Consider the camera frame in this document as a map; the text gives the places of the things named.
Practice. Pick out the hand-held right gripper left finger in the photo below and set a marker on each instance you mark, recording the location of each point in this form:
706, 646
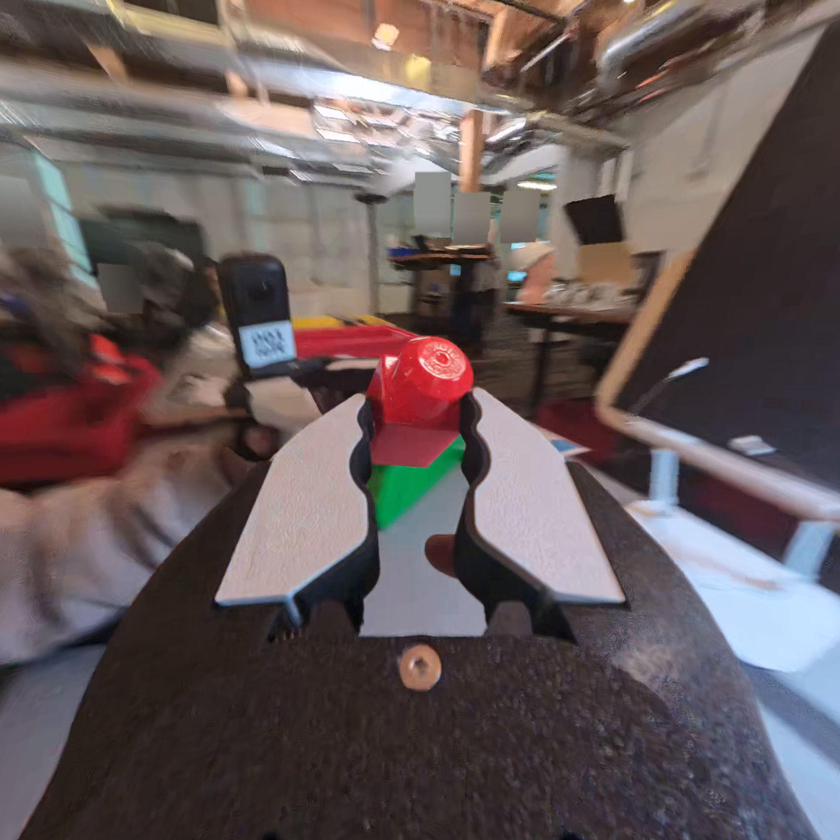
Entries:
308, 512

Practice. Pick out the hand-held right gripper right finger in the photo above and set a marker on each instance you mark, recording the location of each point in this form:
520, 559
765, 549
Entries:
531, 512

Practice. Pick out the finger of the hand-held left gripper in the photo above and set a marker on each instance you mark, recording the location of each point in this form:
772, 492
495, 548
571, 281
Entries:
351, 365

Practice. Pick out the red green toy block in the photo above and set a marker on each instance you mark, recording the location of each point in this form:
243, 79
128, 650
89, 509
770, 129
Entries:
420, 387

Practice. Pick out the person's left hand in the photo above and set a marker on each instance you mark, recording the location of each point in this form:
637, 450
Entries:
261, 441

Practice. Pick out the person's right hand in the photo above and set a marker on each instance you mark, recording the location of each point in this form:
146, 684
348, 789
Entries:
441, 554

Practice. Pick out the red plastic bin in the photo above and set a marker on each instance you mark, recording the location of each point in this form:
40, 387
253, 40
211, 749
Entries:
348, 341

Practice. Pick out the yellow plastic bin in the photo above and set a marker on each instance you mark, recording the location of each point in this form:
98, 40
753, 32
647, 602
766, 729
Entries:
328, 321

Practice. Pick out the printed paper sheet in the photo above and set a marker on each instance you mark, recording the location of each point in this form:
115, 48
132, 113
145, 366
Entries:
569, 447

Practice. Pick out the wooden standing desk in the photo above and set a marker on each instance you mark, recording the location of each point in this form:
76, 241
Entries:
453, 256

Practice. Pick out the white board stand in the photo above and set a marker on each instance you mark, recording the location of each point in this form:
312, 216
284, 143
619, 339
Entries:
715, 590

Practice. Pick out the wooden table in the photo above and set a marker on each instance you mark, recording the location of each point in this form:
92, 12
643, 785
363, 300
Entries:
577, 313

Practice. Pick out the cardboard box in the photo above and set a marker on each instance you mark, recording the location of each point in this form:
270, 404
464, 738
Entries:
604, 262

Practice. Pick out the black monitor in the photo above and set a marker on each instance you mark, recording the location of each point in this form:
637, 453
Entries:
594, 220

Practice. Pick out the black wood-framed board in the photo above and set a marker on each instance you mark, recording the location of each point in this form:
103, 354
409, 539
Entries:
754, 295

